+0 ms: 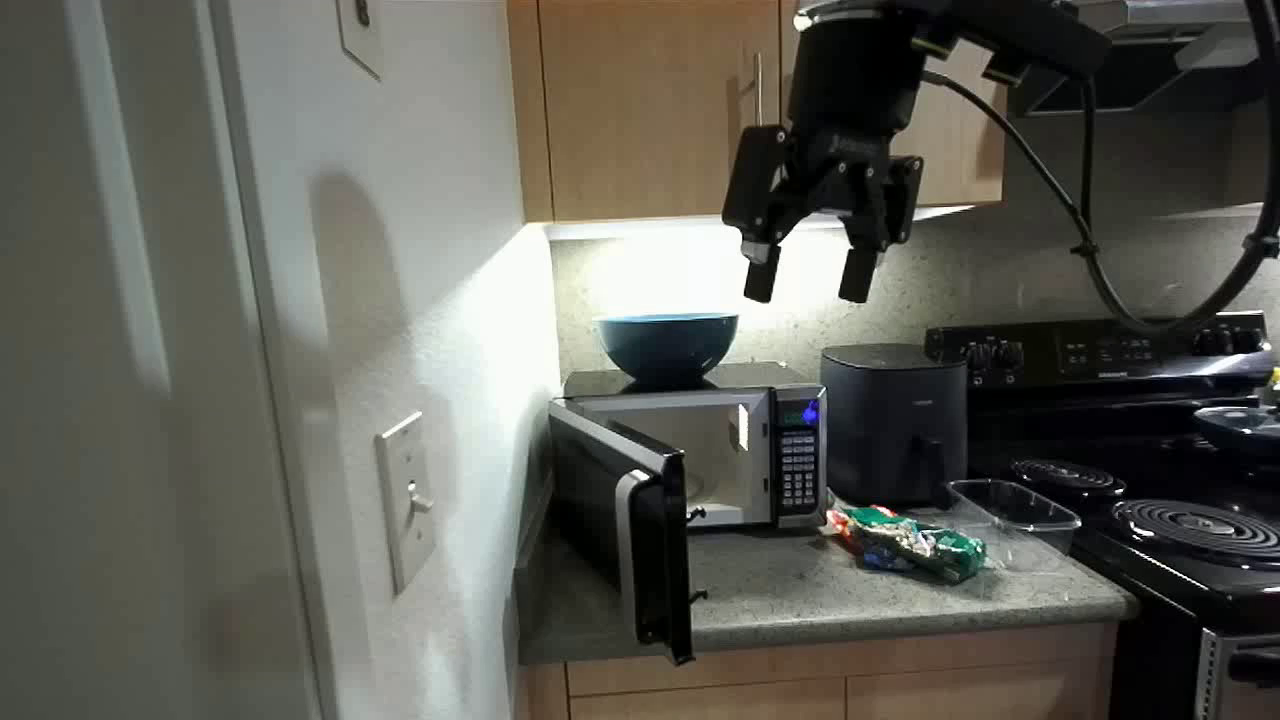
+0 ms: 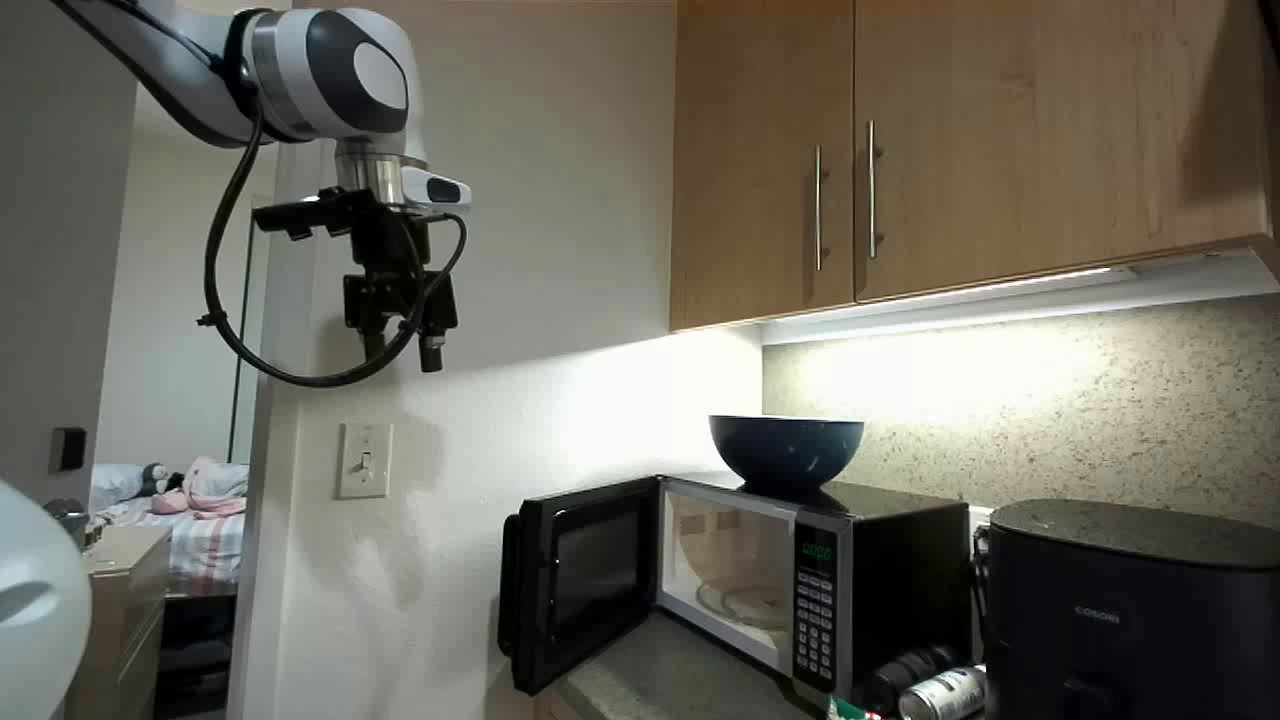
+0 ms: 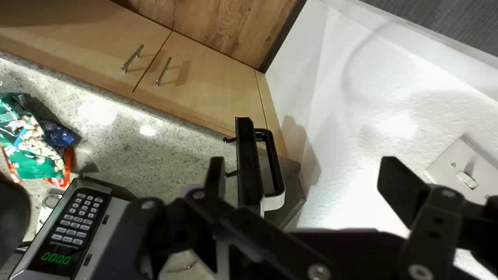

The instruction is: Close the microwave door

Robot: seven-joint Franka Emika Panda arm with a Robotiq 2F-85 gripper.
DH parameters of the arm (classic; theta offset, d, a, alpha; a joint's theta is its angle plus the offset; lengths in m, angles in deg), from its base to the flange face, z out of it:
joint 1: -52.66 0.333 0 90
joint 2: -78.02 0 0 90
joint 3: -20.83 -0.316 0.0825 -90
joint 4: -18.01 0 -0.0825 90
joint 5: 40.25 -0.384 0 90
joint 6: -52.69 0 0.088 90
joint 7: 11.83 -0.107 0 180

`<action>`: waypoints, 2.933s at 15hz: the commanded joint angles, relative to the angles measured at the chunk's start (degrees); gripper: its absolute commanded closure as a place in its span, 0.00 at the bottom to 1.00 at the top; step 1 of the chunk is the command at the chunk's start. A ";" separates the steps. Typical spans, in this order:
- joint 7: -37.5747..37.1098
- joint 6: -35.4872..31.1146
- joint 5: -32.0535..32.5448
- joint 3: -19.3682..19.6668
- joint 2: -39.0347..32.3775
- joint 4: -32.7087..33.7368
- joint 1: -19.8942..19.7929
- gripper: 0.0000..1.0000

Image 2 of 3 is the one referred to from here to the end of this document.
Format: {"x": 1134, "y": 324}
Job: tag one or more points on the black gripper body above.
{"x": 394, "y": 274}

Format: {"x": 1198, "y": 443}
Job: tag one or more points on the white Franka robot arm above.
{"x": 323, "y": 64}

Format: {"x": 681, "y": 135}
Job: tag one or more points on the narrow wooden cabinet door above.
{"x": 745, "y": 144}

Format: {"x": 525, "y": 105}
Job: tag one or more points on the black stainless microwave body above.
{"x": 907, "y": 572}

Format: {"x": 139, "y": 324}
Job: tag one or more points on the pink plush item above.
{"x": 200, "y": 506}

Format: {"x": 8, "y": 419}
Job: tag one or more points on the bed with striped bedding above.
{"x": 200, "y": 545}

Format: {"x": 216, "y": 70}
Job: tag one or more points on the light wooden dresser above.
{"x": 126, "y": 601}

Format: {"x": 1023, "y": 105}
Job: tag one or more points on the dark blue bowl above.
{"x": 785, "y": 450}

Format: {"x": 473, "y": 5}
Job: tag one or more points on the white round object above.
{"x": 36, "y": 613}

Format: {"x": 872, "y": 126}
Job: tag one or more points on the under-cabinet light strip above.
{"x": 1013, "y": 300}

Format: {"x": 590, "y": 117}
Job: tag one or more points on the silver can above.
{"x": 945, "y": 698}

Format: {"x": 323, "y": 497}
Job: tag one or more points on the wooden upper cabinets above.
{"x": 1066, "y": 120}

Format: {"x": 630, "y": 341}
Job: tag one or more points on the black air fryer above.
{"x": 1134, "y": 613}

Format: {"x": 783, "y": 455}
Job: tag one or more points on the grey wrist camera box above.
{"x": 442, "y": 188}

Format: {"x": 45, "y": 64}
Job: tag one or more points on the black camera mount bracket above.
{"x": 303, "y": 213}

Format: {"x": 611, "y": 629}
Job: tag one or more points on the white light switch plate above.
{"x": 363, "y": 462}

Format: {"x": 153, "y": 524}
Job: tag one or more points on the small black wall box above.
{"x": 70, "y": 450}

